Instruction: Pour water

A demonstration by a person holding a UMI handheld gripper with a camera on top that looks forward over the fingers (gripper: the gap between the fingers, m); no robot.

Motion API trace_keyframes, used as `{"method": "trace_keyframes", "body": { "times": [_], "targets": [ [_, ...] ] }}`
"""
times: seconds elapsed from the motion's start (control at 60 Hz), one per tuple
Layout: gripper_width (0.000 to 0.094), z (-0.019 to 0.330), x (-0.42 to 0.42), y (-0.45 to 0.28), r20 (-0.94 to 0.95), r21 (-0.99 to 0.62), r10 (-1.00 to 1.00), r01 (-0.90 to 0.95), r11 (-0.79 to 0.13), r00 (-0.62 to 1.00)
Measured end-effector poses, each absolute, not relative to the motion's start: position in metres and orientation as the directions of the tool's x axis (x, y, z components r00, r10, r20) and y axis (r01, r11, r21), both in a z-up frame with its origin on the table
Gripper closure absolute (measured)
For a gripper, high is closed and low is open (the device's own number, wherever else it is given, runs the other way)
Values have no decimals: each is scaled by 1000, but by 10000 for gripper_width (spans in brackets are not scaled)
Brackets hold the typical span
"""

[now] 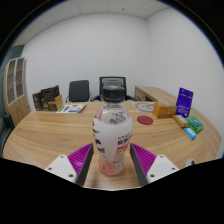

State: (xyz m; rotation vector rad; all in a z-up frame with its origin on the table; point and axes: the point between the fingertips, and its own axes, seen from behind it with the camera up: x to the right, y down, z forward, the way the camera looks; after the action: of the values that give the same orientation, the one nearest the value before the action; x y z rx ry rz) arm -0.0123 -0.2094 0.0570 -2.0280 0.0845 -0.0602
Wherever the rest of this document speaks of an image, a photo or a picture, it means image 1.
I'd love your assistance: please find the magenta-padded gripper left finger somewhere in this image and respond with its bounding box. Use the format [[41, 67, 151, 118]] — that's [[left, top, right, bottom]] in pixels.
[[44, 142, 95, 187]]

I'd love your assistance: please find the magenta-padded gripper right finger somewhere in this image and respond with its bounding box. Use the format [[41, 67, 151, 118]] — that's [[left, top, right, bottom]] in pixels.
[[129, 142, 181, 187]]

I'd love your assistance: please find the clear black-capped drink bottle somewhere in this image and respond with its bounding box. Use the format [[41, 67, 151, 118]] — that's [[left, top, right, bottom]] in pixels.
[[92, 80, 134, 177]]

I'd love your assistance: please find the small blue box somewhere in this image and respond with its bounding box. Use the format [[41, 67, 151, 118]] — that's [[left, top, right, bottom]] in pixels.
[[184, 127, 198, 141]]

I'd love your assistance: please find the flat round red coaster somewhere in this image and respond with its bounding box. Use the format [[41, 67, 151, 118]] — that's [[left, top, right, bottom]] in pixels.
[[136, 114, 154, 126]]

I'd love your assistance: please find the small yellow labelled box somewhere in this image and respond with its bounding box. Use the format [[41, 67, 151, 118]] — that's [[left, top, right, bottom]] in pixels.
[[172, 114, 190, 129]]

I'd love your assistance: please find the green packet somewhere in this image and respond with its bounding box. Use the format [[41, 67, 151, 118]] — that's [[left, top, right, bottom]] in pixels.
[[185, 115, 205, 134]]

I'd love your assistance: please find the brown cardboard box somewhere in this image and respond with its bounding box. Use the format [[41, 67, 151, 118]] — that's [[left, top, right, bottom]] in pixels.
[[152, 101, 178, 120]]

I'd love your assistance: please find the white green purple leaflet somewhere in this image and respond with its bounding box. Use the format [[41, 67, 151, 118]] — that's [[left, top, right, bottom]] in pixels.
[[55, 103, 88, 114]]

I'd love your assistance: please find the purple foil pouch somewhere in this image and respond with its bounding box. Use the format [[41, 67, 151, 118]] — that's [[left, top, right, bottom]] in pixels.
[[175, 87, 195, 118]]

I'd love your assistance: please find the black leather chair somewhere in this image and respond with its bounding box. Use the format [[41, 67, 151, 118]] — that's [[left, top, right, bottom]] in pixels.
[[0, 113, 16, 148]]

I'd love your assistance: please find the wooden holder with black boxes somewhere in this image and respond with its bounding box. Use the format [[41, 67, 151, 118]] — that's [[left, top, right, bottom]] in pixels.
[[32, 84, 64, 112]]

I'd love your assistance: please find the wooden side desk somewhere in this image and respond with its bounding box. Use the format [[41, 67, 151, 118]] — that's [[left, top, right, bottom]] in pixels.
[[134, 85, 178, 107]]

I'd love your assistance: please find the dark grey office chair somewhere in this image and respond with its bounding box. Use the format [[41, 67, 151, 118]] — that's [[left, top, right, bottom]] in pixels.
[[65, 79, 91, 104]]

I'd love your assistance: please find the wooden glass-door shelf cabinet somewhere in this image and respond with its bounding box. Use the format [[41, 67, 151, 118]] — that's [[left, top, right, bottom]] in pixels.
[[3, 56, 31, 127]]

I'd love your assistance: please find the black mesh office chair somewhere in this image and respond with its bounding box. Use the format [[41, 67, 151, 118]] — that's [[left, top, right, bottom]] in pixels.
[[89, 76, 136, 103]]

